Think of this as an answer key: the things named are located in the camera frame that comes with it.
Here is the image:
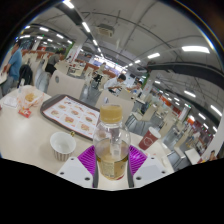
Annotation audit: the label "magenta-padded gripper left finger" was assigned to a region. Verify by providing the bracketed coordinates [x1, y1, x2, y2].
[55, 144, 100, 189]

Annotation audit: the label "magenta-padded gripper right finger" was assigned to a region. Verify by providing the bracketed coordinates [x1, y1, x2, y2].
[126, 144, 169, 189]

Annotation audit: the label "clear bottle with yellow drink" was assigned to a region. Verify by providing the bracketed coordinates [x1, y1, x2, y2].
[92, 103, 132, 183]

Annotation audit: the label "white striped paper cup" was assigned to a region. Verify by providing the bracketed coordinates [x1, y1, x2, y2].
[49, 131, 77, 162]

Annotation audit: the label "red paper cup with lid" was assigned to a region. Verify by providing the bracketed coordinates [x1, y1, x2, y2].
[138, 126, 162, 151]

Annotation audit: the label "printed paper tray liner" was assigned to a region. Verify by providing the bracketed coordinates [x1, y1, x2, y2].
[43, 96, 100, 138]

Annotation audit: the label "dark brown food tray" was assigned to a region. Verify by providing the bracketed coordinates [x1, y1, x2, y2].
[39, 94, 101, 141]

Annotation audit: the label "beige plastic chair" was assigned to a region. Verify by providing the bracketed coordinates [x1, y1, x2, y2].
[46, 69, 86, 100]
[96, 89, 135, 118]

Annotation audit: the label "small red carton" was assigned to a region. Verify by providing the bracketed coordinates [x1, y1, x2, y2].
[18, 108, 33, 119]

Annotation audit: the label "person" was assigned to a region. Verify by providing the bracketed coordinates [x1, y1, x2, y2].
[1, 43, 23, 96]
[131, 81, 144, 98]
[96, 62, 108, 83]
[103, 73, 127, 93]
[44, 49, 64, 76]

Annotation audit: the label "clear plastic bag with food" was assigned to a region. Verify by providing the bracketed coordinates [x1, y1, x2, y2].
[16, 85, 45, 109]

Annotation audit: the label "white paper sheet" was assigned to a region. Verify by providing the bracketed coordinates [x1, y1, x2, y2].
[3, 96, 19, 109]

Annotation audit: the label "black backpack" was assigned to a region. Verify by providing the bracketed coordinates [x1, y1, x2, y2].
[18, 64, 34, 86]

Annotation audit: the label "ceiling lights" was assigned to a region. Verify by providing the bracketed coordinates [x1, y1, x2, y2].
[16, 0, 224, 134]

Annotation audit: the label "ceiling air conditioner unit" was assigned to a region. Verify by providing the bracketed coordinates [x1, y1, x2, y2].
[96, 23, 116, 38]

